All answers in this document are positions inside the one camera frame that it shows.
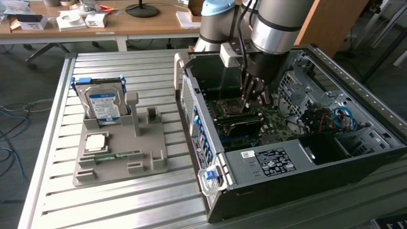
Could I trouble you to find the black camera cable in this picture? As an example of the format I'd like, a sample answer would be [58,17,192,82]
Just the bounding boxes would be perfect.
[236,0,259,71]

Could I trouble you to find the grey plastic parts rack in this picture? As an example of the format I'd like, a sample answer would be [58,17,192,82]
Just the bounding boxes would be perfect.
[72,92,170,187]

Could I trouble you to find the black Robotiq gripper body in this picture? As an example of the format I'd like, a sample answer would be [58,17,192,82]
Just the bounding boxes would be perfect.
[243,52,291,84]

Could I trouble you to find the red and orange wires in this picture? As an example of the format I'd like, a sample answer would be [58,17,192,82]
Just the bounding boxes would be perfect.
[321,113,339,130]

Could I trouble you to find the silver CPU chip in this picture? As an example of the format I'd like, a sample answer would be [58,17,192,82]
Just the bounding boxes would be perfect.
[83,135,111,154]

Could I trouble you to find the brown cardboard box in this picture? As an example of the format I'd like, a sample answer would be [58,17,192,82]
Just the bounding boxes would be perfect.
[187,0,204,17]

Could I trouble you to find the black round lamp base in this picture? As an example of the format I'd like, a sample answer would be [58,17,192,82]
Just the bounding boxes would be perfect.
[124,0,160,19]

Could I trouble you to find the blue-labelled hard drive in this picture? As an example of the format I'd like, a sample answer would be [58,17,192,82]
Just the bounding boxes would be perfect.
[70,74,128,117]

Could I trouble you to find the blue expansion slot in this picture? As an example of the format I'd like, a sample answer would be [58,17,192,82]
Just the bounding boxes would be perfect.
[220,135,251,144]

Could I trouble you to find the blue data wire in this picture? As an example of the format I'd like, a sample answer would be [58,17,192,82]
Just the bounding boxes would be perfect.
[333,106,358,132]

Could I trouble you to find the metal CPU socket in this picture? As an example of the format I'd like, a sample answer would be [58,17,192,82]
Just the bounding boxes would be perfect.
[219,98,246,115]

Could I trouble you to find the green motherboard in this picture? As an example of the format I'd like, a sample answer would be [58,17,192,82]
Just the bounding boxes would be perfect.
[204,87,303,152]

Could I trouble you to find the grey power supply unit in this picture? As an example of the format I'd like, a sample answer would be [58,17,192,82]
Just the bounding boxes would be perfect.
[222,139,317,186]

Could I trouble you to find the grey chipset heat sink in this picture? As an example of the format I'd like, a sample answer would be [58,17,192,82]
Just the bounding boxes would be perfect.
[260,135,286,146]

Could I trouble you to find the black and white box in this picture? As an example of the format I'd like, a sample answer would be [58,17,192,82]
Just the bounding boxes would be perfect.
[15,14,48,31]

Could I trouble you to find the white paper stack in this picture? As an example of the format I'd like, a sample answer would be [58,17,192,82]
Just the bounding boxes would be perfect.
[176,11,202,30]

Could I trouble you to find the blue case latch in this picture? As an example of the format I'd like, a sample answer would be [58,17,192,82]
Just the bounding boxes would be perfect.
[204,168,219,181]

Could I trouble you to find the brown wooden cabinet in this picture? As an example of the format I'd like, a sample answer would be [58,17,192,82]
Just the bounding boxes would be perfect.
[292,0,370,58]

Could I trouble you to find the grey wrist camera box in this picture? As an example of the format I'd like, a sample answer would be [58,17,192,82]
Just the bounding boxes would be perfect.
[219,42,252,69]

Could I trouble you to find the black open PC case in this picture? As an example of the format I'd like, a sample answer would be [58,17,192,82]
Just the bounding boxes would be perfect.
[174,44,407,224]

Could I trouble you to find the white box with tape roll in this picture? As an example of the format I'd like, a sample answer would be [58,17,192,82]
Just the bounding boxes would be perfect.
[56,12,88,32]

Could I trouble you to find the silver hard disk blue label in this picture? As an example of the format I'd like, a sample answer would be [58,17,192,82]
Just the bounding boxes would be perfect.
[75,83,123,126]

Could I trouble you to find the small white cardboard box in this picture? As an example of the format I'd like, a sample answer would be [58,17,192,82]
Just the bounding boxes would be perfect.
[84,13,108,28]

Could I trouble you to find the blue floor cable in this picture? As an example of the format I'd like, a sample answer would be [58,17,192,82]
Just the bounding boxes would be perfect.
[0,146,28,204]

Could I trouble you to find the wooden office desk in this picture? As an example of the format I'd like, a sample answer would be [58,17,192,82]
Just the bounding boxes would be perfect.
[0,0,292,52]

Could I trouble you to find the white floor cable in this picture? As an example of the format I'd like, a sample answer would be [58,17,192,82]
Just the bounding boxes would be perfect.
[0,98,55,114]

